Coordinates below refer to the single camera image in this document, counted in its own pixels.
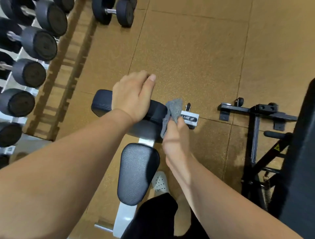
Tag row of black dumbbells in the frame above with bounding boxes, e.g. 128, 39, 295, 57
0, 0, 75, 170

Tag person's left forearm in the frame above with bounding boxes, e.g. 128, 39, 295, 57
0, 108, 135, 239

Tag person's right hand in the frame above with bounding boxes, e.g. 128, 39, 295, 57
162, 116, 191, 170

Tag white exercise machine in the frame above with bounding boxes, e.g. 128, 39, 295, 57
90, 89, 200, 239

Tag white perforated left shoe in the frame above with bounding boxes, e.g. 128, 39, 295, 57
151, 171, 171, 197

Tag person's left hand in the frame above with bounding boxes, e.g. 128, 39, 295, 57
111, 70, 157, 123

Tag black trousers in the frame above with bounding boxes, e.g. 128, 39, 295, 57
120, 193, 210, 239

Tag black adjustable weight bench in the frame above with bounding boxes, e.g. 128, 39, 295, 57
218, 78, 315, 239

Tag grey cleaning cloth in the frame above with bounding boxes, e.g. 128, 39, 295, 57
160, 98, 184, 139

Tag person's right forearm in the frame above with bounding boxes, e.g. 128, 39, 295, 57
166, 155, 303, 239

